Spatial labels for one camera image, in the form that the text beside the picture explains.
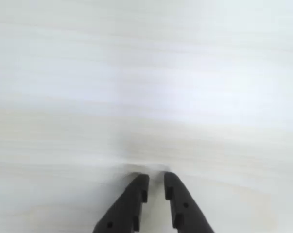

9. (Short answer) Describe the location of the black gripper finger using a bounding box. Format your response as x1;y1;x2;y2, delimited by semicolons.
164;172;215;233
92;173;150;233

